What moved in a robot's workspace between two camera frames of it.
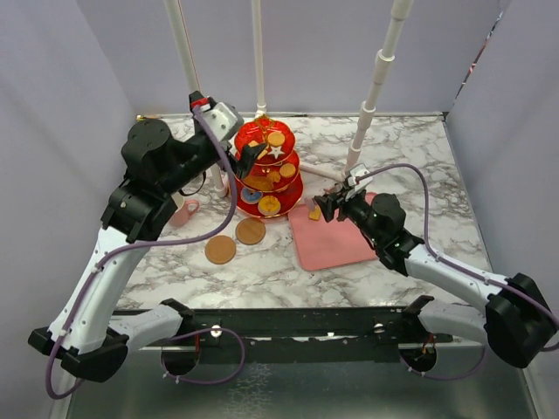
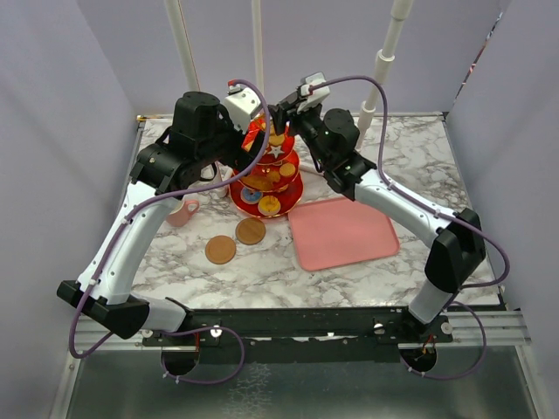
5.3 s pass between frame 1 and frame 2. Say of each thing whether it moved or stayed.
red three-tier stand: stayed
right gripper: moved
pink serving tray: stayed
